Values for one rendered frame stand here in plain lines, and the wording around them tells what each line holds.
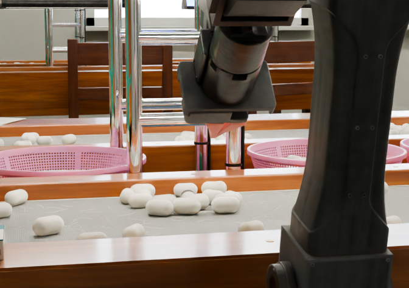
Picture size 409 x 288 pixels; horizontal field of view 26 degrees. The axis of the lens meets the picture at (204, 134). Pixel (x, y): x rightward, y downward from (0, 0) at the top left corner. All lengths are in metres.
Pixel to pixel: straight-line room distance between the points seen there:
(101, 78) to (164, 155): 2.27
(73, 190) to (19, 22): 4.91
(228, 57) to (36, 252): 0.27
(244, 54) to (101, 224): 0.32
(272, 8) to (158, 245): 0.26
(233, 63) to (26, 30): 5.25
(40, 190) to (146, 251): 0.40
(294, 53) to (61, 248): 3.00
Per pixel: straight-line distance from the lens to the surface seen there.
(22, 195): 1.21
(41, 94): 3.81
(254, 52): 0.89
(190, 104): 0.95
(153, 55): 3.59
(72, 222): 1.10
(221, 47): 0.89
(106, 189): 1.24
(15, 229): 1.08
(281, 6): 0.83
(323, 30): 0.61
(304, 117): 2.03
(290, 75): 4.03
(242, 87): 0.93
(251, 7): 0.82
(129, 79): 1.29
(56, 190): 1.24
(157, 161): 1.58
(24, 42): 6.12
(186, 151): 1.58
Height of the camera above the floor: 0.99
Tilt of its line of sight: 7 degrees down
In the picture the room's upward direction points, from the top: straight up
